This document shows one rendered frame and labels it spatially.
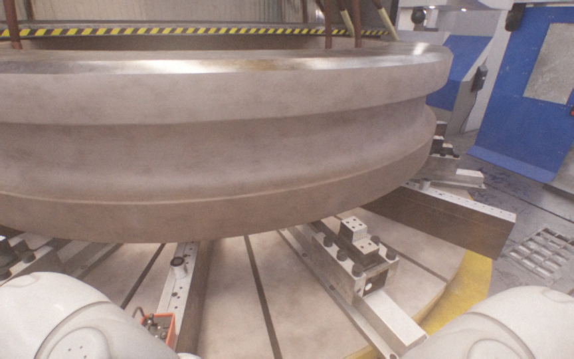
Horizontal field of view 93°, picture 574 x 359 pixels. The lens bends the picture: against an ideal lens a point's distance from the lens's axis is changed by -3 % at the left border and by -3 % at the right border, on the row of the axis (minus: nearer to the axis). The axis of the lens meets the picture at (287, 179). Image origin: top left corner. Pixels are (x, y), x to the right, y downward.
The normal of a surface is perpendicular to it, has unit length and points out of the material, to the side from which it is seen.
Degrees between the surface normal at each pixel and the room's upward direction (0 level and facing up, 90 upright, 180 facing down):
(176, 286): 0
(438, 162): 90
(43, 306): 2
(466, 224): 90
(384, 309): 0
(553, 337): 25
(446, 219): 90
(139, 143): 90
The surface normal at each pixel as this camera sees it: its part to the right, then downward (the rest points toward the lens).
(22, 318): -0.17, -0.62
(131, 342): 0.80, -0.59
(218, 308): 0.02, -0.88
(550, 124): -0.88, 0.21
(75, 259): 0.92, -0.14
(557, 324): 0.16, -0.72
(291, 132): 0.37, 0.44
